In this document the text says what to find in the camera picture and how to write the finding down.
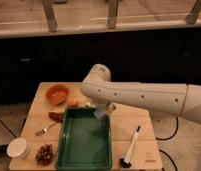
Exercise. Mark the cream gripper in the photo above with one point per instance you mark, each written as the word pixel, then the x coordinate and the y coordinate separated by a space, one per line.
pixel 109 108

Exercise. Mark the blue sponge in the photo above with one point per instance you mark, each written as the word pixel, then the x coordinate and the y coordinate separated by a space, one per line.
pixel 99 114

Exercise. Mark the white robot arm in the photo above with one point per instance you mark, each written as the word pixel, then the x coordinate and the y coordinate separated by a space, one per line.
pixel 182 100

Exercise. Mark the green plastic tray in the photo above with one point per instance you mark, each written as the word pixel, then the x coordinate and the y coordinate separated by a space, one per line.
pixel 84 143

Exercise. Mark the orange fruit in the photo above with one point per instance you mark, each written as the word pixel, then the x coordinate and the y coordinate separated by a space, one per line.
pixel 73 102

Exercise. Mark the orange bowl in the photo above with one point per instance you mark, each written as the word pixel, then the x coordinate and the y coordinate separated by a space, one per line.
pixel 57 94

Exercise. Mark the red sausage toy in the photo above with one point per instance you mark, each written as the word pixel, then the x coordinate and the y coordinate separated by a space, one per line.
pixel 58 117

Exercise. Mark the metal fork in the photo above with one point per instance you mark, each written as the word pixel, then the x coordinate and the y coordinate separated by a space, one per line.
pixel 45 129

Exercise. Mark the bunch of grapes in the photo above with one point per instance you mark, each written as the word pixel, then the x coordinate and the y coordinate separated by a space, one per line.
pixel 44 155

